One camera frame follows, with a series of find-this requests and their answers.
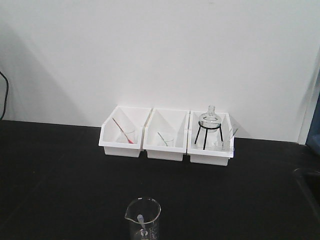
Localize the black lab sink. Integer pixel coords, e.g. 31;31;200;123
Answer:
293;168;320;218

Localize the middle white plastic bin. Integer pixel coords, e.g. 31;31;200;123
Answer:
143;108;190;162

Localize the large glass beaker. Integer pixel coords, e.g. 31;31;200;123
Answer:
124;197;162;240

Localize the white plastic bin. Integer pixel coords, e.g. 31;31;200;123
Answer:
143;108;190;162
187;111;234;166
98;105;152;158

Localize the beaker in bin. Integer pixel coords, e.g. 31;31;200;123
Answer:
121;129;137;144
163;135;175;147

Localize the beaker in middle bin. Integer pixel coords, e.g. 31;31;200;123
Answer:
163;135;175;147

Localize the black tripod stand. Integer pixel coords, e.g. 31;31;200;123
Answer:
194;120;224;150

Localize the blue container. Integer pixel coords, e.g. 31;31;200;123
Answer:
306;73;320;155

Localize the black power cable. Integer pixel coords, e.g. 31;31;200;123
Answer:
0;70;10;121

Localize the round-bottom glass flask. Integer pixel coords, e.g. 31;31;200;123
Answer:
198;105;222;131

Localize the glass funnel in right bin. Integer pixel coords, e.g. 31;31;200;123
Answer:
224;124;239;152

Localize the right white plastic bin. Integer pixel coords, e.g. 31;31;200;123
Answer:
187;111;234;166

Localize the left white plastic bin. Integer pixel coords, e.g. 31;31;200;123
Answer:
98;105;152;158

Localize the beaker in left bin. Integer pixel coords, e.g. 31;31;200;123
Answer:
121;129;137;144

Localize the small glassware in right bin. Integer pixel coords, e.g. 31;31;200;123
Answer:
213;141;225;152

